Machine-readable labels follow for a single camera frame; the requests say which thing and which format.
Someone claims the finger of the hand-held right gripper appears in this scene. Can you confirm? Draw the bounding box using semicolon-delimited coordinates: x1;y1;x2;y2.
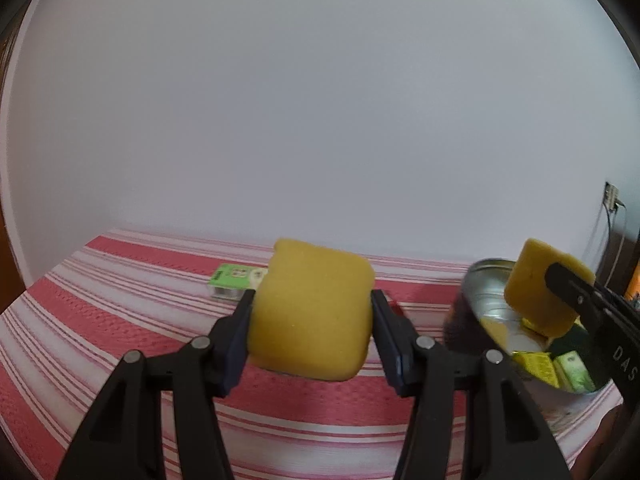
544;261;640;333

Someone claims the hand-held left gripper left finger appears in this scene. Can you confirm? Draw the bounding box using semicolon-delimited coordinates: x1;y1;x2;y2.
55;287;258;480

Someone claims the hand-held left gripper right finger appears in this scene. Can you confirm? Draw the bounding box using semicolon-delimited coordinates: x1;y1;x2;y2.
371;289;573;480

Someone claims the green white packet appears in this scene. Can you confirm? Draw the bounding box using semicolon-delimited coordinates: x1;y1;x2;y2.
552;351;599;394

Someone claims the green wafer packet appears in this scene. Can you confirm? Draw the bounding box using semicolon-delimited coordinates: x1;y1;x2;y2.
207;263;271;303

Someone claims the yellow snack packet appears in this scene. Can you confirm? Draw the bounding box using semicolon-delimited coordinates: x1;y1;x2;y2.
512;350;562;389

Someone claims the round metal cookie tin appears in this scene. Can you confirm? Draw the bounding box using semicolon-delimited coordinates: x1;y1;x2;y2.
442;258;626;436

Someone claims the red white striped cloth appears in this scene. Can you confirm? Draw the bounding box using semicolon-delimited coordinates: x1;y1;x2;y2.
0;230;626;480

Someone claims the brown wooden panel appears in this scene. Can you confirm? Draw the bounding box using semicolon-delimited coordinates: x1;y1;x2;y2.
0;200;26;313

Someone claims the white cable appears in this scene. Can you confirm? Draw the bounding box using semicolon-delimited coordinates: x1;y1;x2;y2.
611;201;629;287

